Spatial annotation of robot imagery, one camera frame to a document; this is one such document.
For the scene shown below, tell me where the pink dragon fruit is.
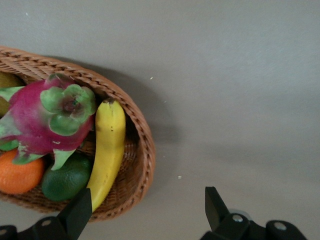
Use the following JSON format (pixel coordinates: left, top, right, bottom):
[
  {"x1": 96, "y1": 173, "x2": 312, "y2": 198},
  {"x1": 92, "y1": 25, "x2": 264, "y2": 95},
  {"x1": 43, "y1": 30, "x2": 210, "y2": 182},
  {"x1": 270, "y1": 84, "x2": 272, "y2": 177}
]
[{"x1": 0, "y1": 73, "x2": 98, "y2": 171}]

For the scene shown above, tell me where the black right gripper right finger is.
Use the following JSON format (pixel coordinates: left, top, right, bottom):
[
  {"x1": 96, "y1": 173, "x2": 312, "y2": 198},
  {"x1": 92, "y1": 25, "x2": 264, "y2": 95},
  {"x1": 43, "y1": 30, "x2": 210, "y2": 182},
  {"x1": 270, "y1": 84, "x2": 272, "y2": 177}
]
[{"x1": 199, "y1": 186, "x2": 266, "y2": 240}]

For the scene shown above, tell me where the orange fruit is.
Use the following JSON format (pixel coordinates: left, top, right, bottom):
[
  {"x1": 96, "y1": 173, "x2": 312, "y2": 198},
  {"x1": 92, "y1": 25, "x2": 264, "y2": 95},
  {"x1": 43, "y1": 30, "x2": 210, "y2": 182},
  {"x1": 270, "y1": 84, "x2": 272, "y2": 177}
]
[{"x1": 0, "y1": 148, "x2": 46, "y2": 195}]

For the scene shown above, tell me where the green avocado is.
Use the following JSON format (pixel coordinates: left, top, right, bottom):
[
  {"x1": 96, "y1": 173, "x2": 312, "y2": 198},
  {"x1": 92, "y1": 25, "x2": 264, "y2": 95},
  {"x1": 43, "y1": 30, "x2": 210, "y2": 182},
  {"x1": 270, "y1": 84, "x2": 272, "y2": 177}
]
[{"x1": 41, "y1": 152, "x2": 93, "y2": 202}]

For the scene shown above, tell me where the brown kiwi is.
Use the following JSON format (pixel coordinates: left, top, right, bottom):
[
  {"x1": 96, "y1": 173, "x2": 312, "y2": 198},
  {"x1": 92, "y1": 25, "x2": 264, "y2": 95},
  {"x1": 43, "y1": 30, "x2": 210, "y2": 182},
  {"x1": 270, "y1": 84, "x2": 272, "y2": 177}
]
[{"x1": 0, "y1": 71, "x2": 26, "y2": 118}]

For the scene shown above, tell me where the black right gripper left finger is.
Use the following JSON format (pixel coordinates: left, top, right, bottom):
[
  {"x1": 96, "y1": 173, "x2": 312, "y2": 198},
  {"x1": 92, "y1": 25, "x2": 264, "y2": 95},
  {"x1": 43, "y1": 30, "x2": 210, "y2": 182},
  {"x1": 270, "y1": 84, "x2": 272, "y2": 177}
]
[{"x1": 17, "y1": 187, "x2": 93, "y2": 240}]

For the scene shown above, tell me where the brown table mat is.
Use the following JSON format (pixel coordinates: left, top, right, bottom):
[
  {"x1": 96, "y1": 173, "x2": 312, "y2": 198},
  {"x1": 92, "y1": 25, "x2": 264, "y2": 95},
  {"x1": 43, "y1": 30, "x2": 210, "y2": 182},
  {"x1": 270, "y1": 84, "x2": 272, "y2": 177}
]
[{"x1": 0, "y1": 0, "x2": 320, "y2": 240}]

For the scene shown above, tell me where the yellow banana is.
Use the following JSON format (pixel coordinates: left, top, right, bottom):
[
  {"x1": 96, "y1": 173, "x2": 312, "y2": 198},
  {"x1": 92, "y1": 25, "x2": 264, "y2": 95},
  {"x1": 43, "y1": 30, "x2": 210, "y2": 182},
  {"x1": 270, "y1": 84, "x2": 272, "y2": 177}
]
[{"x1": 86, "y1": 97, "x2": 127, "y2": 213}]

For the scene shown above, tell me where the brown wicker basket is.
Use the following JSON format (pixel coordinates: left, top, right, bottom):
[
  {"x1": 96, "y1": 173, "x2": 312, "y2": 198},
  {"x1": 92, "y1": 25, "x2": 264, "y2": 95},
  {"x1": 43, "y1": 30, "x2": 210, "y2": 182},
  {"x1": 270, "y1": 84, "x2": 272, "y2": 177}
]
[{"x1": 0, "y1": 45, "x2": 156, "y2": 223}]

